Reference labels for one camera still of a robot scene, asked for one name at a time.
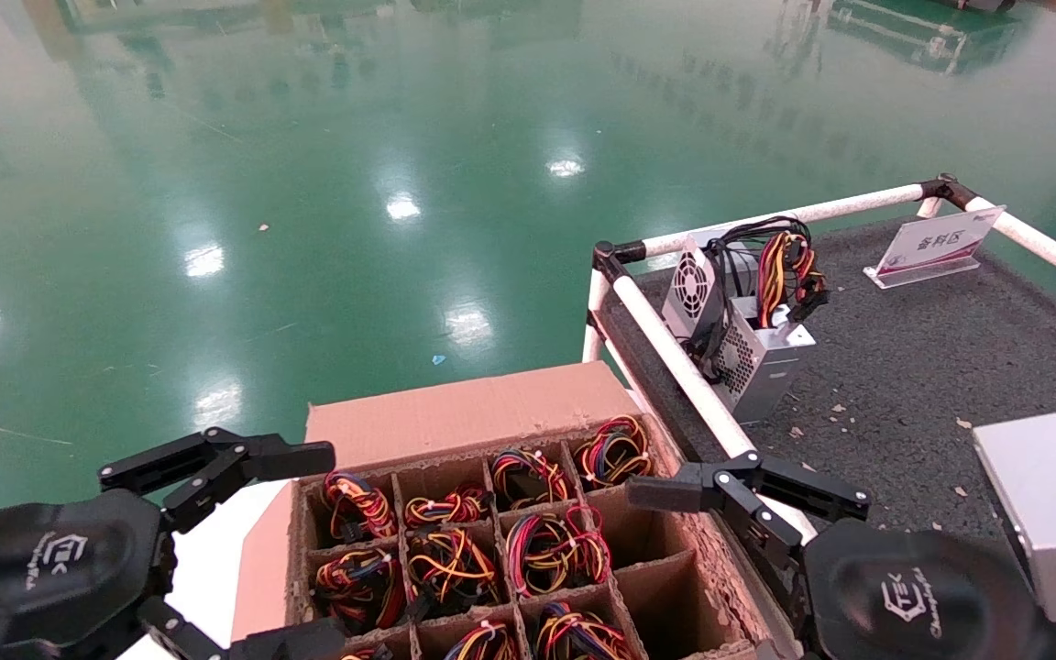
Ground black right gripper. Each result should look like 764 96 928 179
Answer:
626 449 1044 660

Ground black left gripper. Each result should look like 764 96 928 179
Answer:
0 426 348 660

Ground brown cardboard box with dividers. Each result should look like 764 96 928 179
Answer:
230 360 801 660

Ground clear acrylic sign holder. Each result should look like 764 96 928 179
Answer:
863 205 1007 291

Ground white pipe cart frame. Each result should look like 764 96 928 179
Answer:
581 172 1056 542

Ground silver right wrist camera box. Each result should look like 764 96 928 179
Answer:
972 412 1056 624

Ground silver power supply black cables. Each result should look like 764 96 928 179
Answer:
661 215 813 365

